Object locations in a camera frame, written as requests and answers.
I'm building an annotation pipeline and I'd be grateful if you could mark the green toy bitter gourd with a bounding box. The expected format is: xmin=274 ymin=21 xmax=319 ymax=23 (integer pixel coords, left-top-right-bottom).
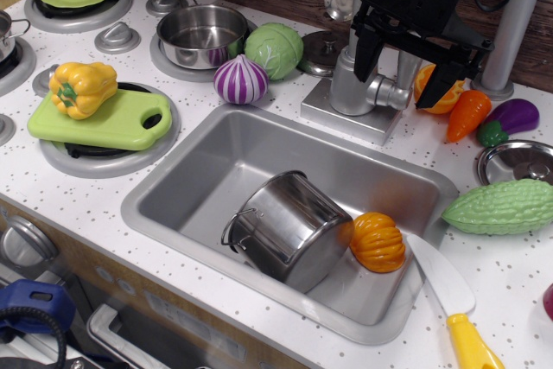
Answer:
xmin=442 ymin=179 xmax=552 ymax=235

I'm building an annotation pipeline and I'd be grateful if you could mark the small steel pot left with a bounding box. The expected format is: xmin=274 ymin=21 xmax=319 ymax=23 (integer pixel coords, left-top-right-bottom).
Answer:
xmin=0 ymin=10 xmax=31 ymax=61

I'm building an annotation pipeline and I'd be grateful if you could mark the steel pot in sink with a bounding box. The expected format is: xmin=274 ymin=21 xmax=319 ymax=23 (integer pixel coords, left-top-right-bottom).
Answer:
xmin=220 ymin=170 xmax=354 ymax=293

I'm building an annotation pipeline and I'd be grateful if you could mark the grey stove knob centre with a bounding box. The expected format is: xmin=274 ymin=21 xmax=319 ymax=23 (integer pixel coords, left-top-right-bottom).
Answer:
xmin=94 ymin=22 xmax=141 ymax=54

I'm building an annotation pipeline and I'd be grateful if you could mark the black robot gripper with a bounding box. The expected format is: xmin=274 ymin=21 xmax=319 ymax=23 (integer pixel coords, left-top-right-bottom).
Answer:
xmin=352 ymin=0 xmax=493 ymax=109

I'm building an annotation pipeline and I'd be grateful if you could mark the front left stove burner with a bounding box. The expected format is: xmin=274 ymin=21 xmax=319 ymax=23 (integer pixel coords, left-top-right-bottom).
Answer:
xmin=40 ymin=83 xmax=181 ymax=179

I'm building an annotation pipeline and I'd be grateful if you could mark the grey stove knob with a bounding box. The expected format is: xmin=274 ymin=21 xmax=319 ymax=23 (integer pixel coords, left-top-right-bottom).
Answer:
xmin=146 ymin=0 xmax=188 ymax=17
xmin=94 ymin=22 xmax=141 ymax=54

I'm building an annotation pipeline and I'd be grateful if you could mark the grey stove knob back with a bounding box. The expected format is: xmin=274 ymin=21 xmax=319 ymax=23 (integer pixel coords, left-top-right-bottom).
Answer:
xmin=146 ymin=0 xmax=188 ymax=17

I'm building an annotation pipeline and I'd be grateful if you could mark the purple striped toy onion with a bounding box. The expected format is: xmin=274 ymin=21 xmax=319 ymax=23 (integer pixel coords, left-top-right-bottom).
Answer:
xmin=213 ymin=54 xmax=269 ymax=105

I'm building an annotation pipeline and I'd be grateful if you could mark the purple toy eggplant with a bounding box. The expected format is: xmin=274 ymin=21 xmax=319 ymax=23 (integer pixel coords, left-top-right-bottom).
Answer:
xmin=476 ymin=99 xmax=540 ymax=148

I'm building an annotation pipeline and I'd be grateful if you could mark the white toy knife yellow handle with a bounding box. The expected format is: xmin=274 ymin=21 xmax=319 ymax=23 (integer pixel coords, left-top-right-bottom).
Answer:
xmin=406 ymin=233 xmax=505 ymax=368

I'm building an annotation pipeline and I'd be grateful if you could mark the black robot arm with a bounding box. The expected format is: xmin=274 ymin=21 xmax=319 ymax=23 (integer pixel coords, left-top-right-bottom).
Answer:
xmin=353 ymin=0 xmax=493 ymax=109

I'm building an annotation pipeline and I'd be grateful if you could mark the back left stove burner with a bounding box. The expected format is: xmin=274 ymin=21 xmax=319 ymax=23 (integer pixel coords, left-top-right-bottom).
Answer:
xmin=24 ymin=0 xmax=133 ymax=34

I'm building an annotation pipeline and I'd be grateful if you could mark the steel lid behind faucet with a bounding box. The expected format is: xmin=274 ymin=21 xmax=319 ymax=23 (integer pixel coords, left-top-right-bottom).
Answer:
xmin=297 ymin=31 xmax=348 ymax=78

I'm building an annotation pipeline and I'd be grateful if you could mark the orange toy slice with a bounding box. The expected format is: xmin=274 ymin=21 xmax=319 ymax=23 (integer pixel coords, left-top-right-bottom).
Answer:
xmin=414 ymin=64 xmax=465 ymax=115

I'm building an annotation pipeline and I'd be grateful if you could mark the silver faucet lever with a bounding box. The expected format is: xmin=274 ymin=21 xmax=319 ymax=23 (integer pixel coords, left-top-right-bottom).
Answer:
xmin=367 ymin=51 xmax=423 ymax=111

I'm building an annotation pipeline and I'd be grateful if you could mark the green toy cutting board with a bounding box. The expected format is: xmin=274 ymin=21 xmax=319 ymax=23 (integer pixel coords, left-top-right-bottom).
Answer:
xmin=28 ymin=90 xmax=172 ymax=151

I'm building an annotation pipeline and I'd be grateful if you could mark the blue clamp with cable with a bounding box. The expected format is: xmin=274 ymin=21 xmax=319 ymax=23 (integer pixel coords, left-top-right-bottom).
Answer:
xmin=1 ymin=279 xmax=76 ymax=368

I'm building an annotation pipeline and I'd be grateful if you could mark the orange toy pumpkin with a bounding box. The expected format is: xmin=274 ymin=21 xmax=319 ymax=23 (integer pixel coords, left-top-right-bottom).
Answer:
xmin=350 ymin=212 xmax=406 ymax=273

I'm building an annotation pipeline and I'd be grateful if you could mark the red object right edge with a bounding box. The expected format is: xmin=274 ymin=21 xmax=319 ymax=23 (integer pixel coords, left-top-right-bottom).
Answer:
xmin=536 ymin=284 xmax=553 ymax=330

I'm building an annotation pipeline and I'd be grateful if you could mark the green toy cabbage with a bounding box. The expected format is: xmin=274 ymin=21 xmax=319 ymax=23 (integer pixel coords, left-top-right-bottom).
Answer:
xmin=245 ymin=22 xmax=304 ymax=80

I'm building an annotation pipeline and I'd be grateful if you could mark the steel saucepan on burner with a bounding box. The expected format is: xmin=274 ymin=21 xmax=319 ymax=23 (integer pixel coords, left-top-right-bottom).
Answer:
xmin=156 ymin=0 xmax=250 ymax=71

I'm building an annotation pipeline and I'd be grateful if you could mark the orange toy carrot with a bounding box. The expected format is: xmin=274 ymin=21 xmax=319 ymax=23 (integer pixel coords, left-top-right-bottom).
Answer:
xmin=446 ymin=90 xmax=492 ymax=143

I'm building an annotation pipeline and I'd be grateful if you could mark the steel lid right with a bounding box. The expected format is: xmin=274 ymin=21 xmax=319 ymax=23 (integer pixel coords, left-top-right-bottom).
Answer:
xmin=475 ymin=140 xmax=552 ymax=185

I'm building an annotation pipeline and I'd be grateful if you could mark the grey sink basin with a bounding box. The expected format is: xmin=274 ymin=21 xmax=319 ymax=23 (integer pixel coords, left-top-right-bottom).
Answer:
xmin=121 ymin=105 xmax=458 ymax=345

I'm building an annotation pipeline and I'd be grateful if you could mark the grey support pole right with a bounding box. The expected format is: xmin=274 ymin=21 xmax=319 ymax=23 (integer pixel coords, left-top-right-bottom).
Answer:
xmin=471 ymin=0 xmax=537 ymax=101

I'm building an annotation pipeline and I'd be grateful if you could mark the grey oven knob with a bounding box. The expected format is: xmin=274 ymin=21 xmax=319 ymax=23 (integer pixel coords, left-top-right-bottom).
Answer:
xmin=1 ymin=215 xmax=58 ymax=267

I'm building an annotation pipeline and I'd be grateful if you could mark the stove burner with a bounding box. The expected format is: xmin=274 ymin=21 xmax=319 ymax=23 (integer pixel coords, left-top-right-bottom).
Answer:
xmin=24 ymin=0 xmax=133 ymax=34
xmin=40 ymin=83 xmax=181 ymax=179

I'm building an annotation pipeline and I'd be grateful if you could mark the yellow toy bell pepper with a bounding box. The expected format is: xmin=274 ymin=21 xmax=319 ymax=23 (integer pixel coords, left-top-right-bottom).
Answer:
xmin=48 ymin=62 xmax=118 ymax=120

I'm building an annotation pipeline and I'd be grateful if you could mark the silver toy faucet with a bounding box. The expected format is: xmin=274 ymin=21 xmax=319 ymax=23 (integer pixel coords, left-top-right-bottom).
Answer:
xmin=300 ymin=0 xmax=404 ymax=146

